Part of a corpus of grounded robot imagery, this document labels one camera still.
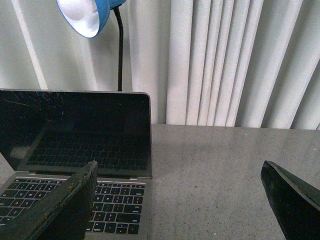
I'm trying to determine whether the white pleated curtain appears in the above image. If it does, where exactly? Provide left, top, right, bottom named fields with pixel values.
left=0, top=0, right=320, bottom=130

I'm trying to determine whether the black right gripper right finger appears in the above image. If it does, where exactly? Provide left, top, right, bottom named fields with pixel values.
left=260, top=161, right=320, bottom=240

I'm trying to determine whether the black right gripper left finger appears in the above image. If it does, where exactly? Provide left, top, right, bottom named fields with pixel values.
left=0, top=161, right=98, bottom=240

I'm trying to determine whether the blue desk lamp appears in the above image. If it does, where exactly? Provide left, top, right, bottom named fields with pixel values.
left=56, top=0, right=126, bottom=92

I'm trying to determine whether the silver grey laptop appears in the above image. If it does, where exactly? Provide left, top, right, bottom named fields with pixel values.
left=0, top=89, right=152, bottom=240

